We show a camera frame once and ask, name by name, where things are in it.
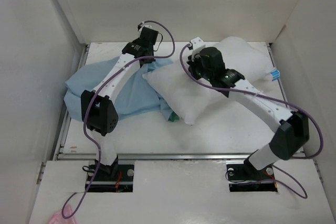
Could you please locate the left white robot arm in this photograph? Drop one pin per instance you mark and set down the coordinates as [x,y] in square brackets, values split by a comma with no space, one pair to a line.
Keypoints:
[97,106]

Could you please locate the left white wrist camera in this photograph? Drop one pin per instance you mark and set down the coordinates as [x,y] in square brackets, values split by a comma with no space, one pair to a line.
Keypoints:
[143,25]

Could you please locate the aluminium left rail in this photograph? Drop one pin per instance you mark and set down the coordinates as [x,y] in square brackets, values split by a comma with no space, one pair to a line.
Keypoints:
[64,118]

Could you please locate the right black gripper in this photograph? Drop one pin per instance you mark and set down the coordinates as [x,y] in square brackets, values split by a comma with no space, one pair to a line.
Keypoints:
[191,67]

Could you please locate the blue white pillow tag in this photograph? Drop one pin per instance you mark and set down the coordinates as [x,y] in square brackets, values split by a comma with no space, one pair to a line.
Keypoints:
[274,75]

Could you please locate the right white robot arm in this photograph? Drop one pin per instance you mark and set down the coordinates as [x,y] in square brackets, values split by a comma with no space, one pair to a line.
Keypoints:
[290,128]

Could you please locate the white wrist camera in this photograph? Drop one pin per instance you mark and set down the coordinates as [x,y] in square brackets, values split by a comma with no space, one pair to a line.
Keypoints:
[196,45]
[143,25]

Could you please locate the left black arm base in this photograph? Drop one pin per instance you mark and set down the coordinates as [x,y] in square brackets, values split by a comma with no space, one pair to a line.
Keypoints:
[116,178]

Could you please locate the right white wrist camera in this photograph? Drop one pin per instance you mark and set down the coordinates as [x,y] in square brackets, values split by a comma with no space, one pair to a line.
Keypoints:
[196,45]

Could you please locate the light blue pillowcase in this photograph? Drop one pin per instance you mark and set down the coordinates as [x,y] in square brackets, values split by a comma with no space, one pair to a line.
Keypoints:
[136,97]

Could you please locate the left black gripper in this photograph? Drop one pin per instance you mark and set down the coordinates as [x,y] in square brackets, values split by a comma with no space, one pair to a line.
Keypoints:
[151,60]

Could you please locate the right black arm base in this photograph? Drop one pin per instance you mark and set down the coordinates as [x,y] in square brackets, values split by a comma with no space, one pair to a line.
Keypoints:
[243,177]

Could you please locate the aluminium rail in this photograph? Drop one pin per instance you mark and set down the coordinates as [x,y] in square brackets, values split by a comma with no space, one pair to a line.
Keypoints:
[134,157]
[64,118]

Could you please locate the aluminium front rail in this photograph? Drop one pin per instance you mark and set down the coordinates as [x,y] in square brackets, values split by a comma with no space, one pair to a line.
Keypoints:
[134,157]

